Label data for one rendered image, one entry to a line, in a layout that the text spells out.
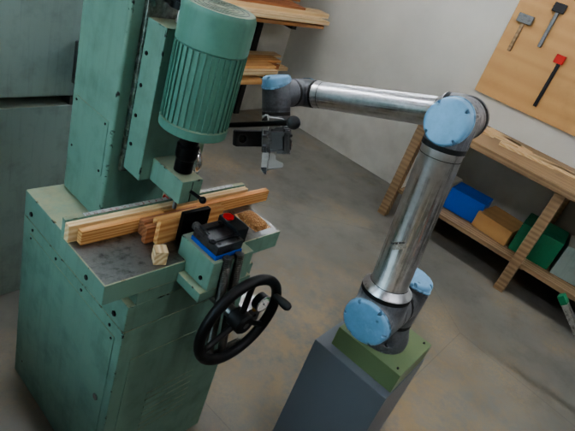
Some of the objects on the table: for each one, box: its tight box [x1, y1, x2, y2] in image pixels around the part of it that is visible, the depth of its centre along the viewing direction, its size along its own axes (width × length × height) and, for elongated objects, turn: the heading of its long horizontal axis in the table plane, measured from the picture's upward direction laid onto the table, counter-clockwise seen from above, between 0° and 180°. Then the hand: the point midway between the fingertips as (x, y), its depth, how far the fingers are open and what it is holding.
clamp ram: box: [175, 206, 211, 241], centre depth 136 cm, size 9×8×9 cm
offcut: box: [151, 245, 169, 265], centre depth 127 cm, size 4×3×4 cm
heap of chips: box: [234, 210, 271, 232], centre depth 158 cm, size 7×10×2 cm
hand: (263, 144), depth 132 cm, fingers open, 14 cm apart
